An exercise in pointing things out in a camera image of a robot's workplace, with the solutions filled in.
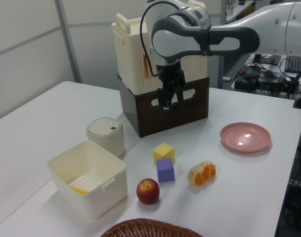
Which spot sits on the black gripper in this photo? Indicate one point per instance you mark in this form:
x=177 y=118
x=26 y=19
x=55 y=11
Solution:
x=170 y=71

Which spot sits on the white orange bread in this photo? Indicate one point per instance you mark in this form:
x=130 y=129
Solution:
x=201 y=174

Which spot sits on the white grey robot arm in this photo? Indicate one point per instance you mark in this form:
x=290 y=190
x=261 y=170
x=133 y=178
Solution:
x=214 y=42

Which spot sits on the brown wicker basket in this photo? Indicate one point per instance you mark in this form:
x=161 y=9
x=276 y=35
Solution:
x=150 y=228

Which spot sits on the dark brown wooden crate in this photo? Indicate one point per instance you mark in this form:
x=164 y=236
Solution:
x=145 y=118

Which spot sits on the yellow foam cube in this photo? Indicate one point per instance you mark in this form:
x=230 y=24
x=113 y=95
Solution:
x=162 y=150

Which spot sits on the small grey block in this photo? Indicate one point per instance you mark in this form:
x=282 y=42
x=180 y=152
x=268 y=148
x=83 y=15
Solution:
x=227 y=79

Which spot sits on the purple foam cube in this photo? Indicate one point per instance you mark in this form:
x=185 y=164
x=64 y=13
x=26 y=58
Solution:
x=165 y=171

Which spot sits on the cream lidded canister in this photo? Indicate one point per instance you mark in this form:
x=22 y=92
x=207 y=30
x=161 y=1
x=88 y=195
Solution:
x=108 y=140

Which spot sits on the pink plate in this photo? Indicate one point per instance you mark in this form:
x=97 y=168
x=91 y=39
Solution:
x=245 y=137

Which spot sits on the red apple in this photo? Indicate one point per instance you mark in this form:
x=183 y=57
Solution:
x=147 y=191

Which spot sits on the black monitor base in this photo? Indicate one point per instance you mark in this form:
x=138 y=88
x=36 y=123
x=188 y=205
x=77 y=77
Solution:
x=269 y=59

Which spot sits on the wooden background desk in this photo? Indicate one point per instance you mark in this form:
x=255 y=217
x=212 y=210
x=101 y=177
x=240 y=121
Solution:
x=241 y=11

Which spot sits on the black keyboard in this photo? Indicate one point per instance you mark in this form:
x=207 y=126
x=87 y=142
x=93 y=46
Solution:
x=294 y=64

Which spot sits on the yellow item inside container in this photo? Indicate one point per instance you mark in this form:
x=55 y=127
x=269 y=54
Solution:
x=79 y=191

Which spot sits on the cream open plastic container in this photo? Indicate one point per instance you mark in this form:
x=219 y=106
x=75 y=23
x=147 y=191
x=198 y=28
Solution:
x=91 y=202

